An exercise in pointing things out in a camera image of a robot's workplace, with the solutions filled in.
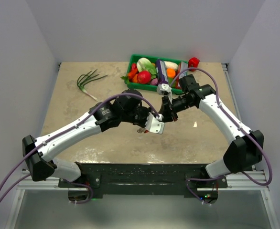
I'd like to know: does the purple white box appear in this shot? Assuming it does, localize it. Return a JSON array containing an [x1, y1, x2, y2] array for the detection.
[[155, 59, 169, 84]]

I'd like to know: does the red apple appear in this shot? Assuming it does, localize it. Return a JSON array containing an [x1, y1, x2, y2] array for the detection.
[[137, 71, 151, 84]]

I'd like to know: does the red chili pepper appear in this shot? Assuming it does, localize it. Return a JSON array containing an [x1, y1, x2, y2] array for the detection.
[[127, 63, 138, 80]]

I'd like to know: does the green vegetable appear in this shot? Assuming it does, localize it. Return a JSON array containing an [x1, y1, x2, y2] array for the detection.
[[169, 78, 178, 88]]

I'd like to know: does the purple sweet potato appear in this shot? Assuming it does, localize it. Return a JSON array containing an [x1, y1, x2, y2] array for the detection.
[[150, 78, 158, 86]]

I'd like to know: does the green plastic bin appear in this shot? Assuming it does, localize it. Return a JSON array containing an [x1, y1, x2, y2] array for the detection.
[[124, 54, 188, 92]]

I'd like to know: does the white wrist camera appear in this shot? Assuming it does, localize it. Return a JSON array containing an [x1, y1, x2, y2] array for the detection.
[[157, 83, 172, 103], [144, 113, 165, 135]]

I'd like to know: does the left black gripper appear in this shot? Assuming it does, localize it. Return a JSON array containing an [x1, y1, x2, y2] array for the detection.
[[123, 106, 157, 130]]

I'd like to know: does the orange carrot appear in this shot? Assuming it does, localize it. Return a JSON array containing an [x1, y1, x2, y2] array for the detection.
[[132, 74, 138, 83]]

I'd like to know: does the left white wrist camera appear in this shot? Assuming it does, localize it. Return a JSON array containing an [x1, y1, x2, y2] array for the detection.
[[144, 113, 165, 135]]

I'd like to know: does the orange fruit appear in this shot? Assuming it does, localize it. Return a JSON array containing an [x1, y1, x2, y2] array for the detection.
[[166, 68, 176, 79]]

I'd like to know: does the white green cabbage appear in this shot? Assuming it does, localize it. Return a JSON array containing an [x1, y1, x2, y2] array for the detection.
[[136, 57, 157, 75]]

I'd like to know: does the red bell pepper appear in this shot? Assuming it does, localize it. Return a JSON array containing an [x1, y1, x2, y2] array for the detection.
[[188, 57, 200, 68]]

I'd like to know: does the white radish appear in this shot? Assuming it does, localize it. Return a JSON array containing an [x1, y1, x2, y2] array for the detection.
[[164, 61, 178, 71]]

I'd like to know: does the red grey box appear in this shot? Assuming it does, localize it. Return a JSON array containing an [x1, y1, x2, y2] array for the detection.
[[175, 62, 188, 89]]

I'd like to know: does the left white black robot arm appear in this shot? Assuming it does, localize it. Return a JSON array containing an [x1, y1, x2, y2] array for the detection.
[[22, 90, 157, 187]]

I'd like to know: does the green spring onion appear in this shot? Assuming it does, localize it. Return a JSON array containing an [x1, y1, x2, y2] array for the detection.
[[76, 69, 108, 103]]

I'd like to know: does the black base frame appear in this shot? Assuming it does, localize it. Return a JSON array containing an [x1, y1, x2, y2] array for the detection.
[[29, 162, 253, 200]]

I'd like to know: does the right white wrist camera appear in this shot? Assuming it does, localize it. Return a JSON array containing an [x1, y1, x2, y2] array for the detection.
[[157, 83, 172, 103]]

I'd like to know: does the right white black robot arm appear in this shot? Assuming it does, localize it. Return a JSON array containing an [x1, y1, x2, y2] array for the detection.
[[157, 75, 264, 187]]

